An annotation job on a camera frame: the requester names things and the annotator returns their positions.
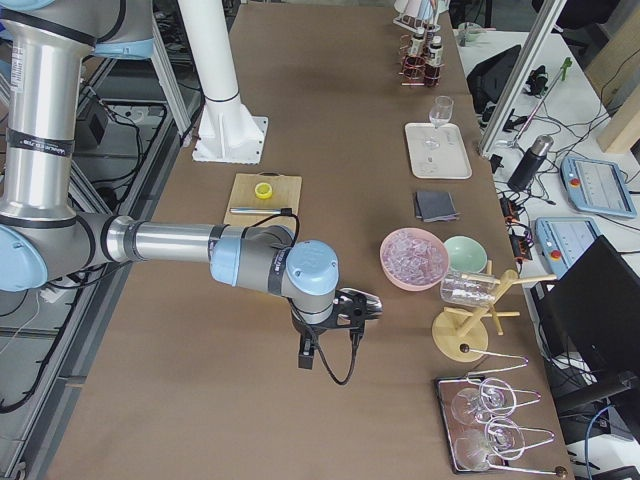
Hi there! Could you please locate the copper wire bottle basket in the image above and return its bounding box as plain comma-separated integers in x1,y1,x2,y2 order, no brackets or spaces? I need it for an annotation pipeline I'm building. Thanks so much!
400,34,444,87

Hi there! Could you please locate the tea bottle white cap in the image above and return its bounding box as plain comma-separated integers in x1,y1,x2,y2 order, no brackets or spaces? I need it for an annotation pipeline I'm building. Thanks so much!
425,35,443,86

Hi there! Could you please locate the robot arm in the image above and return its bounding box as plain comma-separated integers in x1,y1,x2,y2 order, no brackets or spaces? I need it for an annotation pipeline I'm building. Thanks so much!
1,1,340,328

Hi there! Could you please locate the tea bottle in basket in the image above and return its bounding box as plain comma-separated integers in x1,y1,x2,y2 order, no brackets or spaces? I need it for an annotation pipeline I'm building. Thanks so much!
404,27,425,69

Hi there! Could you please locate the steel muddler black tip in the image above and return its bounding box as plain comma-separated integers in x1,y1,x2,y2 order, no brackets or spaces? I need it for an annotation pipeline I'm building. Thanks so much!
229,207,293,216

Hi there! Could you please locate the bamboo cutting board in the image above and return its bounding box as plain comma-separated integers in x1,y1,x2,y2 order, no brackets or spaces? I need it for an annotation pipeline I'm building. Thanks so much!
223,173,302,226

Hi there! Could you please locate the steel ice scoop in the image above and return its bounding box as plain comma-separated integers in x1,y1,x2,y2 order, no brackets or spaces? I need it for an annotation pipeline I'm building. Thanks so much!
336,287,383,321

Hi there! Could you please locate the half lemon slice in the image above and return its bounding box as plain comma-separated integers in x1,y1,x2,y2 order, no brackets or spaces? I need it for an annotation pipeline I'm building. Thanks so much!
254,182,273,200

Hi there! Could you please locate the pink bowl of ice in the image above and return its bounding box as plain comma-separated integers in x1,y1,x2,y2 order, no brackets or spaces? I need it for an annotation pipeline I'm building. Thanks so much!
379,228,450,291

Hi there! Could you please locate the grey folded cloth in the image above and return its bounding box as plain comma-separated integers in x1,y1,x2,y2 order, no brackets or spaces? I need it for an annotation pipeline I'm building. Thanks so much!
414,191,459,222

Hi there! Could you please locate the clear glass jar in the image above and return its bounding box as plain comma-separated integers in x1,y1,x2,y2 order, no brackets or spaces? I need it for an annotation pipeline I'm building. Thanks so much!
440,270,499,307

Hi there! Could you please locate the green empty bowl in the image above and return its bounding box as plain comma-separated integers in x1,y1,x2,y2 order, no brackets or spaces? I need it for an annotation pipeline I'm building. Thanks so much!
444,236,488,273

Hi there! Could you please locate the cream serving tray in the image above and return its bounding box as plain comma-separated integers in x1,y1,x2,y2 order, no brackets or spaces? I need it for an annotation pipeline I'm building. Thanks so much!
404,123,472,180

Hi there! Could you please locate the wooden cup tree stand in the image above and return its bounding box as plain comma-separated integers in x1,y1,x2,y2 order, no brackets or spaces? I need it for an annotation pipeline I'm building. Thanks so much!
431,261,557,362

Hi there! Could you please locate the clear wine glass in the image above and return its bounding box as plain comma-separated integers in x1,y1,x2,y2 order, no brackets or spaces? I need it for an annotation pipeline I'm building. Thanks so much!
429,95,454,128

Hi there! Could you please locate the black thermos bottle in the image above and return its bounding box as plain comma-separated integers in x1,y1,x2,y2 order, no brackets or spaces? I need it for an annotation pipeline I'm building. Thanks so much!
507,135,554,192

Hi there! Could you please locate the black tray with glasses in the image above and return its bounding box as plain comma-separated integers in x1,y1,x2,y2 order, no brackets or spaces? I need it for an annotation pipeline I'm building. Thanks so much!
435,377,568,479

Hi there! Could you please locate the blue teach pendant near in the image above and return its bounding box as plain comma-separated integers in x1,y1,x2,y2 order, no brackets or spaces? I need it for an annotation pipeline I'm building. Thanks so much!
535,217,601,278

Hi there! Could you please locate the blue teach pendant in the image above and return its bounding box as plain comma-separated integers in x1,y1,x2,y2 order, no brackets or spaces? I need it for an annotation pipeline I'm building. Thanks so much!
561,156,637,219
535,217,601,278

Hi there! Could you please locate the black monitor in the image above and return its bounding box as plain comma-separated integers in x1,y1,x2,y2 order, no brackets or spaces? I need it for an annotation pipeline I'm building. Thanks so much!
541,236,639,389

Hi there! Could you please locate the blue teach pendant far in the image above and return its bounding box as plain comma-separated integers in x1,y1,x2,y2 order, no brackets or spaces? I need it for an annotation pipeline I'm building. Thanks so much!
561,156,637,219

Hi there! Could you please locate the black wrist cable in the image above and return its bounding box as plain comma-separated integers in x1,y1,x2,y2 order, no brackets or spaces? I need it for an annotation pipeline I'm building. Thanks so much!
259,213,362,386

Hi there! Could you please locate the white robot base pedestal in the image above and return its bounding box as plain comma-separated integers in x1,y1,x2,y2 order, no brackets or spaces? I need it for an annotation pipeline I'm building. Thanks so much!
179,0,268,165

